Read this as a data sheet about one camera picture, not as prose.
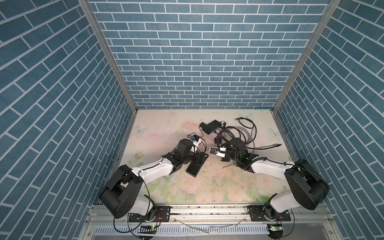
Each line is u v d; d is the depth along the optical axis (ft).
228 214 2.48
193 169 2.84
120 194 1.39
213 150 2.47
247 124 3.65
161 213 2.43
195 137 2.53
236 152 2.24
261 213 2.41
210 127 3.51
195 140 2.52
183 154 2.20
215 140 3.30
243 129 3.54
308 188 1.46
